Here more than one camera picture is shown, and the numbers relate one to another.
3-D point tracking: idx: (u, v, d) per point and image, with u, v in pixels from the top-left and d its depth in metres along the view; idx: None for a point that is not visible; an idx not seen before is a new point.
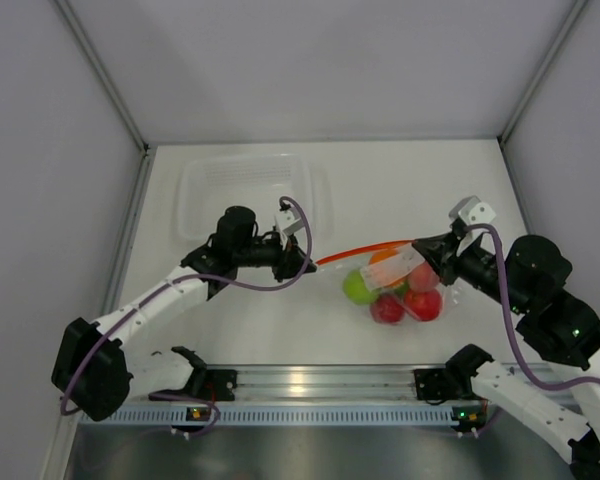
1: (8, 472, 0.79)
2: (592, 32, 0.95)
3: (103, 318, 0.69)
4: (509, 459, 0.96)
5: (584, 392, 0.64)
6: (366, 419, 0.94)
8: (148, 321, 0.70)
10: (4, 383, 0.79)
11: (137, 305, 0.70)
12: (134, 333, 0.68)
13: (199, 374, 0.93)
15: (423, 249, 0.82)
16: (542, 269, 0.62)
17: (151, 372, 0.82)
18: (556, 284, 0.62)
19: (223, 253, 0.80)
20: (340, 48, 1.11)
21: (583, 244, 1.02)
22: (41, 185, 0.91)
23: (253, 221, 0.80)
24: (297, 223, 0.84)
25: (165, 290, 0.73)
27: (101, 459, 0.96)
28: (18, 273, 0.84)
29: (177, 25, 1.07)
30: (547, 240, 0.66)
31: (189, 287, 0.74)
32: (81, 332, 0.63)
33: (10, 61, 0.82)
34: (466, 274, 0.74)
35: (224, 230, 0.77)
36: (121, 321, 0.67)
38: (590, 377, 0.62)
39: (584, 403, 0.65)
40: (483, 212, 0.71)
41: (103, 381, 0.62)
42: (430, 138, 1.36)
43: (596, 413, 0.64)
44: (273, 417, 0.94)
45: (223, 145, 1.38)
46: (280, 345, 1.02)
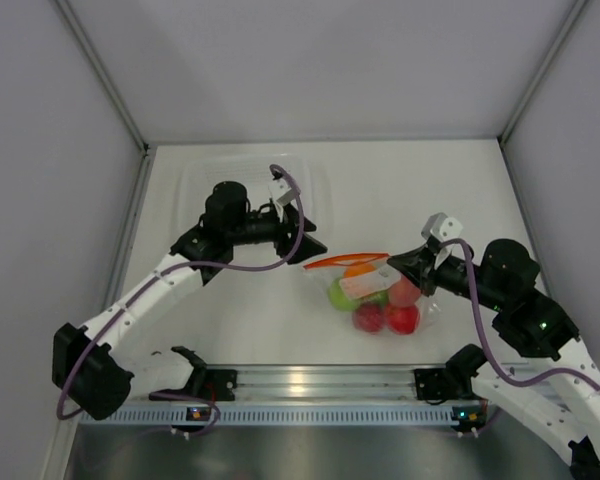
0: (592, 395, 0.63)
1: (8, 472, 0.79)
2: (592, 32, 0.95)
3: (91, 321, 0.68)
4: (509, 459, 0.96)
5: (561, 383, 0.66)
6: (368, 419, 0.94)
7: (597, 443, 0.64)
8: (137, 320, 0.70)
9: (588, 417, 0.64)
10: (4, 383, 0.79)
11: (124, 306, 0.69)
12: (123, 335, 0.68)
13: (199, 374, 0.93)
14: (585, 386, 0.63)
15: (398, 264, 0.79)
16: (512, 270, 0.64)
17: (152, 371, 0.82)
18: (525, 284, 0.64)
19: (215, 234, 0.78)
20: (340, 47, 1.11)
21: (583, 243, 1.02)
22: (41, 185, 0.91)
23: (244, 197, 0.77)
24: (289, 192, 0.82)
25: (155, 284, 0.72)
27: (101, 459, 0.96)
28: (18, 273, 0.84)
29: (177, 25, 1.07)
30: (517, 242, 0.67)
31: (178, 279, 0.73)
32: (69, 338, 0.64)
33: (10, 60, 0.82)
34: (446, 284, 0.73)
35: (213, 209, 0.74)
36: (107, 324, 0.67)
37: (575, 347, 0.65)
38: (562, 368, 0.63)
39: (565, 395, 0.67)
40: (452, 227, 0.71)
41: (95, 386, 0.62)
42: (430, 138, 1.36)
43: (576, 405, 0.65)
44: (273, 417, 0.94)
45: (224, 145, 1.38)
46: (279, 345, 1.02)
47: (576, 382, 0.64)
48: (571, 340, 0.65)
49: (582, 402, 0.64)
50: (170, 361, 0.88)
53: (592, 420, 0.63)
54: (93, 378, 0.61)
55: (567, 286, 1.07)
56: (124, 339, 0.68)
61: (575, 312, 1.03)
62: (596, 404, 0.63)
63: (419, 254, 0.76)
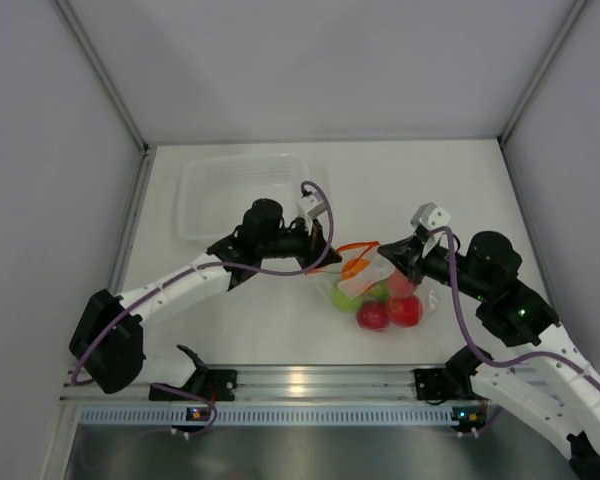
0: (575, 378, 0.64)
1: (9, 471, 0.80)
2: (592, 33, 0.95)
3: (126, 293, 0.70)
4: (509, 459, 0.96)
5: (545, 369, 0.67)
6: (367, 419, 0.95)
7: (590, 430, 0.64)
8: (170, 302, 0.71)
9: (575, 402, 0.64)
10: (4, 384, 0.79)
11: (160, 286, 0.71)
12: (154, 312, 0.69)
13: (199, 376, 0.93)
14: (567, 370, 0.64)
15: (388, 253, 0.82)
16: (496, 261, 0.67)
17: (161, 360, 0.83)
18: (508, 275, 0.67)
19: (248, 244, 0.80)
20: (339, 48, 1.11)
21: (582, 242, 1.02)
22: (41, 185, 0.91)
23: (280, 216, 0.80)
24: (320, 206, 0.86)
25: (190, 274, 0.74)
27: (102, 459, 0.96)
28: (18, 272, 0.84)
29: (177, 26, 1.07)
30: (502, 236, 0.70)
31: (213, 275, 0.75)
32: (104, 303, 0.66)
33: (9, 62, 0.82)
34: (433, 273, 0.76)
35: (249, 222, 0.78)
36: (142, 298, 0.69)
37: (555, 332, 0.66)
38: (542, 351, 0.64)
39: (552, 383, 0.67)
40: (441, 216, 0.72)
41: (116, 355, 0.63)
42: (430, 138, 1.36)
43: (561, 390, 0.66)
44: (273, 417, 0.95)
45: (224, 145, 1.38)
46: (279, 346, 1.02)
47: (558, 366, 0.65)
48: (551, 326, 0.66)
49: (566, 386, 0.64)
50: (175, 355, 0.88)
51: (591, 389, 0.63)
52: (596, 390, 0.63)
53: (577, 405, 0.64)
54: (117, 347, 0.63)
55: (566, 286, 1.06)
56: (154, 316, 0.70)
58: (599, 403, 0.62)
61: (574, 313, 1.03)
62: (579, 386, 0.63)
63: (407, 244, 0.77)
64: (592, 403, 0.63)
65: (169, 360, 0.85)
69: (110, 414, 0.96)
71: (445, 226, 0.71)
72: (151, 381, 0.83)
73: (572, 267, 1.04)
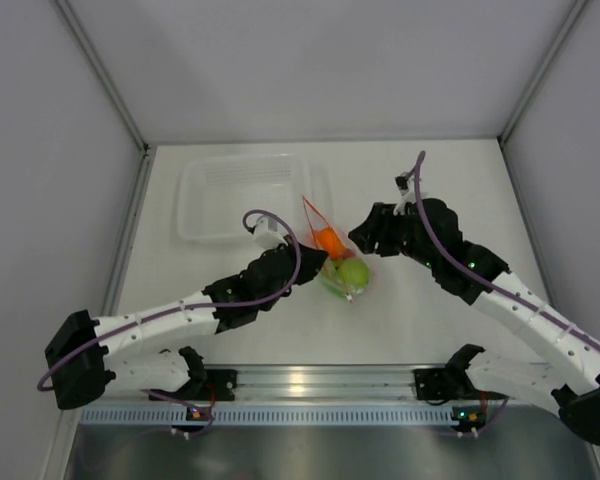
0: (532, 316, 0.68)
1: (9, 470, 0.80)
2: (593, 32, 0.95)
3: (105, 319, 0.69)
4: (509, 458, 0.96)
5: (505, 315, 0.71)
6: (367, 419, 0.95)
7: (560, 368, 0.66)
8: (144, 339, 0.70)
9: (539, 341, 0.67)
10: (4, 384, 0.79)
11: (139, 320, 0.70)
12: (124, 346, 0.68)
13: (197, 385, 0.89)
14: (524, 310, 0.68)
15: (357, 234, 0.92)
16: (433, 220, 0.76)
17: (140, 375, 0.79)
18: (443, 230, 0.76)
19: (248, 294, 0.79)
20: (339, 48, 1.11)
21: (582, 241, 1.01)
22: (41, 185, 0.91)
23: (286, 274, 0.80)
24: (272, 221, 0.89)
25: (175, 313, 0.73)
27: (102, 459, 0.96)
28: (18, 271, 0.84)
29: (177, 25, 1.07)
30: (441, 202, 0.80)
31: (198, 318, 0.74)
32: (79, 325, 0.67)
33: (9, 62, 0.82)
34: (395, 238, 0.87)
35: (254, 275, 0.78)
36: (115, 330, 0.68)
37: (507, 278, 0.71)
38: (499, 291, 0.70)
39: (516, 330, 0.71)
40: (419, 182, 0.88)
41: (72, 381, 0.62)
42: (430, 139, 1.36)
43: (525, 333, 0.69)
44: (273, 417, 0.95)
45: (224, 145, 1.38)
46: (279, 346, 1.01)
47: (515, 307, 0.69)
48: (502, 272, 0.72)
49: (527, 326, 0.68)
50: (168, 363, 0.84)
51: (549, 325, 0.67)
52: (555, 324, 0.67)
53: (542, 343, 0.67)
54: (75, 375, 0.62)
55: (567, 285, 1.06)
56: (123, 351, 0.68)
58: (560, 337, 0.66)
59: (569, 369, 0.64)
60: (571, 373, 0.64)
61: (574, 312, 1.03)
62: (537, 323, 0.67)
63: (383, 205, 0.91)
64: (553, 338, 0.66)
65: (159, 369, 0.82)
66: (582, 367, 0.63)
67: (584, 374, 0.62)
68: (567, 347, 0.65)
69: (110, 415, 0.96)
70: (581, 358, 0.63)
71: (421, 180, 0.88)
72: (136, 386, 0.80)
73: (573, 266, 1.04)
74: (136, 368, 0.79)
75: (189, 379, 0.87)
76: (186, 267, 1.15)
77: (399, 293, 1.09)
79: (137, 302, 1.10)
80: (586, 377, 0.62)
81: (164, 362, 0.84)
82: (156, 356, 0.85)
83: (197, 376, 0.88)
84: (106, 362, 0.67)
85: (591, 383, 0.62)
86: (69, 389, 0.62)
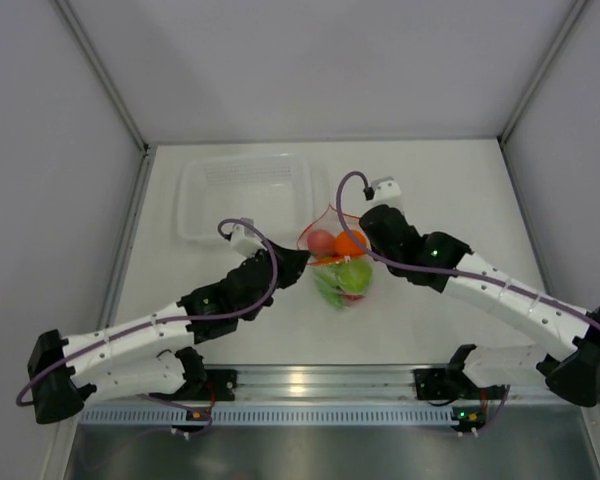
0: (501, 292, 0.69)
1: (10, 471, 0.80)
2: (593, 32, 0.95)
3: (74, 338, 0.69)
4: (508, 458, 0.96)
5: (475, 296, 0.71)
6: (368, 419, 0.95)
7: (539, 338, 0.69)
8: (113, 357, 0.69)
9: (514, 316, 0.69)
10: (4, 385, 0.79)
11: (106, 339, 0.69)
12: (92, 366, 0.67)
13: (197, 385, 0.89)
14: (493, 287, 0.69)
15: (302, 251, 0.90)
16: (379, 221, 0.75)
17: (125, 385, 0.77)
18: (392, 228, 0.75)
19: (225, 303, 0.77)
20: (340, 47, 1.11)
21: (582, 242, 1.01)
22: (41, 185, 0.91)
23: (264, 283, 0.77)
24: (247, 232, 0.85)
25: (145, 329, 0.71)
27: (102, 458, 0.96)
28: (18, 271, 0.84)
29: (177, 24, 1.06)
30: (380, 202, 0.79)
31: (169, 333, 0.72)
32: (48, 345, 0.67)
33: (10, 62, 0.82)
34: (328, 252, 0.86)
35: (231, 285, 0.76)
36: (82, 350, 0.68)
37: (471, 260, 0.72)
38: (468, 275, 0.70)
39: (488, 308, 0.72)
40: (387, 188, 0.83)
41: (43, 400, 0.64)
42: (430, 139, 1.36)
43: (498, 310, 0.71)
44: (273, 417, 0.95)
45: (224, 144, 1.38)
46: (279, 346, 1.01)
47: (484, 287, 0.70)
48: (465, 255, 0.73)
49: (498, 303, 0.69)
50: (159, 367, 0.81)
51: (519, 298, 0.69)
52: (524, 296, 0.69)
53: (517, 316, 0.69)
54: (44, 396, 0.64)
55: (567, 285, 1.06)
56: (92, 370, 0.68)
58: (532, 307, 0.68)
59: (546, 337, 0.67)
60: (549, 341, 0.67)
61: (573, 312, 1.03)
62: (508, 298, 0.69)
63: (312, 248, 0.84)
64: (526, 310, 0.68)
65: (149, 375, 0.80)
66: (558, 333, 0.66)
67: (562, 339, 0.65)
68: (541, 316, 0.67)
69: (110, 414, 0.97)
70: (556, 325, 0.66)
71: (386, 194, 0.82)
72: (126, 392, 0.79)
73: (573, 266, 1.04)
74: (121, 378, 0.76)
75: (184, 381, 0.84)
76: (186, 267, 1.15)
77: (398, 293, 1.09)
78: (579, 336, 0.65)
79: (137, 302, 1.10)
80: (564, 342, 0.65)
81: (155, 367, 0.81)
82: (149, 359, 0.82)
83: (195, 377, 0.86)
84: (77, 381, 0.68)
85: (569, 347, 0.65)
86: (42, 409, 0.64)
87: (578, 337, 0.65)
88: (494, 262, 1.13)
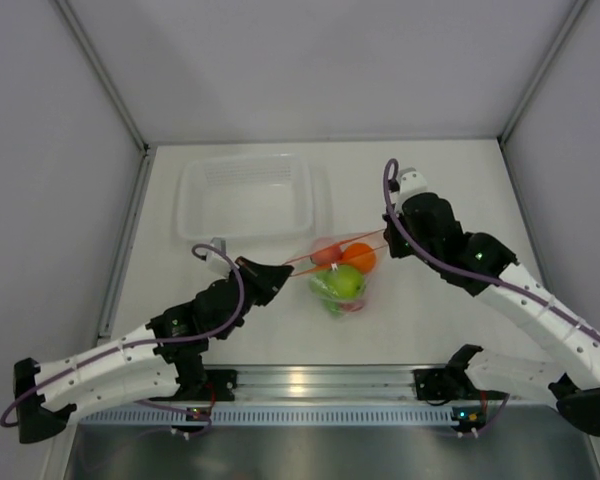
0: (542, 312, 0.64)
1: (9, 471, 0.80)
2: (593, 32, 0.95)
3: (47, 364, 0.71)
4: (509, 458, 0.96)
5: (511, 308, 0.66)
6: (367, 419, 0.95)
7: (567, 364, 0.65)
8: (83, 382, 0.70)
9: (548, 337, 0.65)
10: (3, 385, 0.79)
11: (74, 365, 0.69)
12: (62, 393, 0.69)
13: (196, 386, 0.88)
14: (533, 305, 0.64)
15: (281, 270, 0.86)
16: (426, 210, 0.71)
17: (109, 399, 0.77)
18: (439, 219, 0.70)
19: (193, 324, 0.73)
20: (339, 47, 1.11)
21: (583, 242, 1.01)
22: (41, 184, 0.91)
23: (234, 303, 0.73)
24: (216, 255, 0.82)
25: (113, 353, 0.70)
27: (102, 459, 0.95)
28: (17, 270, 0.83)
29: (176, 24, 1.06)
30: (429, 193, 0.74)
31: (137, 357, 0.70)
32: (20, 374, 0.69)
33: (10, 62, 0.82)
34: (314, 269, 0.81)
35: (199, 305, 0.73)
36: (52, 378, 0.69)
37: (516, 270, 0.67)
38: (510, 286, 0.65)
39: (520, 322, 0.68)
40: (413, 179, 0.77)
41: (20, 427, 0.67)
42: (431, 139, 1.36)
43: (531, 326, 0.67)
44: (273, 417, 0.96)
45: (224, 144, 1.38)
46: (279, 347, 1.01)
47: (523, 303, 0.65)
48: (511, 265, 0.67)
49: (535, 322, 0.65)
50: (150, 375, 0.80)
51: (560, 321, 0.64)
52: (565, 321, 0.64)
53: (550, 339, 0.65)
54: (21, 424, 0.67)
55: (567, 285, 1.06)
56: (64, 395, 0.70)
58: (570, 334, 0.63)
59: (576, 365, 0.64)
60: (578, 369, 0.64)
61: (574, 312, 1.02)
62: (548, 319, 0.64)
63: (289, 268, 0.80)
64: (563, 335, 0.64)
65: (136, 386, 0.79)
66: (591, 365, 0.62)
67: (593, 372, 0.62)
68: (577, 344, 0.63)
69: (110, 415, 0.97)
70: (591, 357, 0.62)
71: (410, 186, 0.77)
72: (115, 402, 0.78)
73: (573, 266, 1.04)
74: (104, 392, 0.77)
75: (179, 384, 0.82)
76: (186, 267, 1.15)
77: (398, 293, 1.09)
78: None
79: (137, 302, 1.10)
80: (595, 375, 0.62)
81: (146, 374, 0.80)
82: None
83: (194, 378, 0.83)
84: (52, 406, 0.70)
85: (599, 381, 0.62)
86: (20, 434, 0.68)
87: None
88: None
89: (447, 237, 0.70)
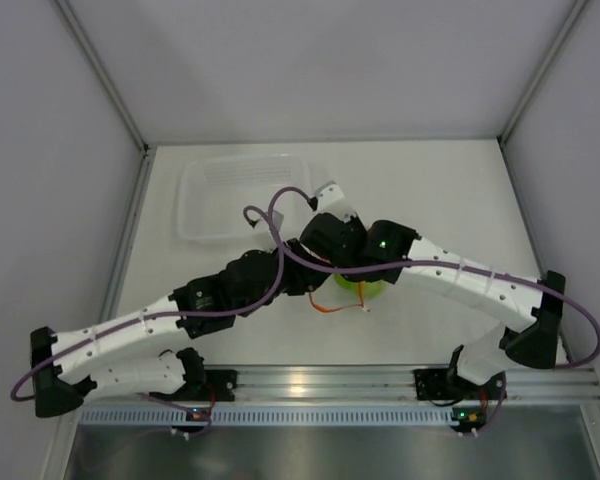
0: (456, 275, 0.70)
1: (10, 470, 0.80)
2: (593, 31, 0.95)
3: (64, 335, 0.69)
4: (507, 457, 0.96)
5: (431, 282, 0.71)
6: (367, 419, 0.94)
7: (500, 315, 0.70)
8: (102, 354, 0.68)
9: (472, 296, 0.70)
10: (3, 385, 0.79)
11: (93, 336, 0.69)
12: (78, 364, 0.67)
13: (196, 386, 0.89)
14: (448, 272, 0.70)
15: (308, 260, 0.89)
16: (315, 228, 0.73)
17: (126, 383, 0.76)
18: (331, 234, 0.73)
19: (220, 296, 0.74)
20: (340, 48, 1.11)
21: (582, 242, 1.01)
22: (42, 184, 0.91)
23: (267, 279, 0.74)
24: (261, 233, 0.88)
25: (134, 325, 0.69)
27: (102, 459, 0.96)
28: (19, 271, 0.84)
29: (176, 25, 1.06)
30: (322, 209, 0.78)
31: (158, 330, 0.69)
32: (37, 343, 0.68)
33: (10, 62, 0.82)
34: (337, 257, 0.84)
35: (232, 275, 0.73)
36: (71, 347, 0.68)
37: (422, 245, 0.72)
38: (423, 263, 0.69)
39: (445, 292, 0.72)
40: (331, 192, 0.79)
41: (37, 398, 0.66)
42: (431, 139, 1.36)
43: (456, 292, 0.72)
44: (274, 417, 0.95)
45: (224, 144, 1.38)
46: (279, 347, 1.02)
47: (439, 272, 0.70)
48: (414, 242, 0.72)
49: (455, 285, 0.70)
50: (161, 367, 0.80)
51: (475, 277, 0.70)
52: (480, 275, 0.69)
53: (477, 297, 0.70)
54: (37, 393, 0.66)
55: None
56: (80, 369, 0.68)
58: (489, 286, 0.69)
59: (507, 312, 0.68)
60: (509, 315, 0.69)
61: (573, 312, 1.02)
62: (464, 280, 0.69)
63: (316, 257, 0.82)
64: (482, 288, 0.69)
65: (149, 374, 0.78)
66: (517, 307, 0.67)
67: (521, 312, 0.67)
68: (498, 293, 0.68)
69: (109, 414, 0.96)
70: (513, 299, 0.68)
71: (328, 200, 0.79)
72: (128, 389, 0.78)
73: (572, 266, 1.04)
74: (121, 375, 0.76)
75: (183, 382, 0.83)
76: (186, 267, 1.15)
77: (398, 293, 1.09)
78: (536, 307, 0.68)
79: (137, 302, 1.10)
80: (524, 315, 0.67)
81: (157, 365, 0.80)
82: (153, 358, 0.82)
83: (196, 378, 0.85)
84: (69, 378, 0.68)
85: (529, 318, 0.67)
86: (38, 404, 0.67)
87: (535, 307, 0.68)
88: (494, 262, 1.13)
89: (346, 242, 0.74)
